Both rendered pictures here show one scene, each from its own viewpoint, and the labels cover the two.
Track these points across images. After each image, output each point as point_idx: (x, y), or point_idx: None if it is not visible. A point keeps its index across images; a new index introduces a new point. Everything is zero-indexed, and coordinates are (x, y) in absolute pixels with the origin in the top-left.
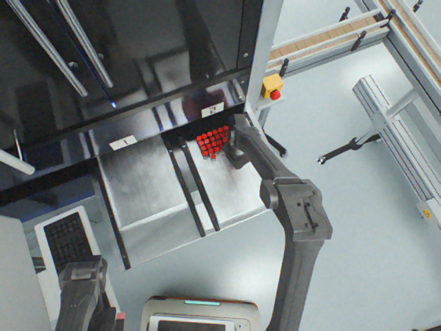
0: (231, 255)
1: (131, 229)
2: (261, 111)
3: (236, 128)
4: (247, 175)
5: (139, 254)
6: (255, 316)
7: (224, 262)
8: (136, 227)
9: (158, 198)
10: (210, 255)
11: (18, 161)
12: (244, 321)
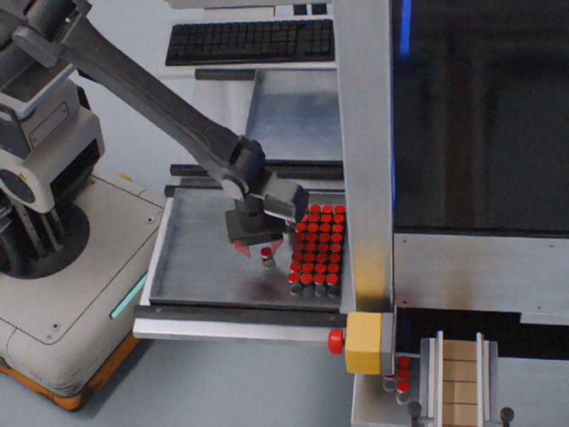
0: (193, 424)
1: (251, 93)
2: None
3: (251, 141)
4: (228, 273)
5: (207, 92)
6: (50, 360)
7: (190, 405)
8: (248, 99)
9: (274, 136)
10: (218, 385)
11: None
12: (55, 337)
